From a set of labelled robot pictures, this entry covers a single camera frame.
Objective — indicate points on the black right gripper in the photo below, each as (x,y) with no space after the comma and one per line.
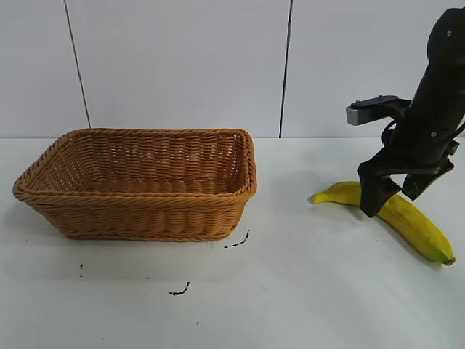
(425,123)

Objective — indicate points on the yellow banana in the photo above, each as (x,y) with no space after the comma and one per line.
(410,221)

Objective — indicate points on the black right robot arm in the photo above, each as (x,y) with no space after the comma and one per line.
(448,36)

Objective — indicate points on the brown woven wicker basket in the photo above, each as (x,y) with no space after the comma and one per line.
(145,203)

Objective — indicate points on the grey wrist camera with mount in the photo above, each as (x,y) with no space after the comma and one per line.
(367,111)

